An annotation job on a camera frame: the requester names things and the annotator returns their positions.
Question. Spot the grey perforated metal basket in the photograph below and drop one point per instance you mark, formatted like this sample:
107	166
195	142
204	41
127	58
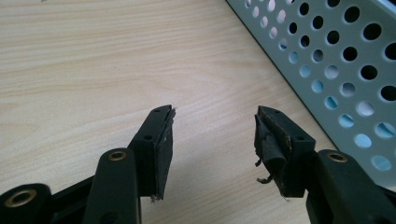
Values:
330	59

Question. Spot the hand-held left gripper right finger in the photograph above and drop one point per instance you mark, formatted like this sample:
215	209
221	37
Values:
289	155

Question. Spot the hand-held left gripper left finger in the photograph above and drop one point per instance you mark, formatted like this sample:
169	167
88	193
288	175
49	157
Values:
152	155

